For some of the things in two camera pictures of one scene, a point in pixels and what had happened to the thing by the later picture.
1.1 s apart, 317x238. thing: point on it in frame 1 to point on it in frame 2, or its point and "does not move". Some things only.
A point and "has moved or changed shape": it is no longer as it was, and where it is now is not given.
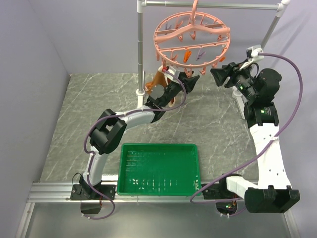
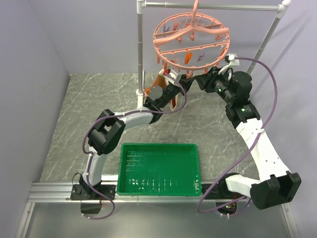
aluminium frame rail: (49, 192) does not move
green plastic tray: (159, 169) does not move
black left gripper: (189, 83) does not move
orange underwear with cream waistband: (159, 78) has moved or changed shape
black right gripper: (232, 70) to (205, 82)
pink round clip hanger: (191, 39) does not move
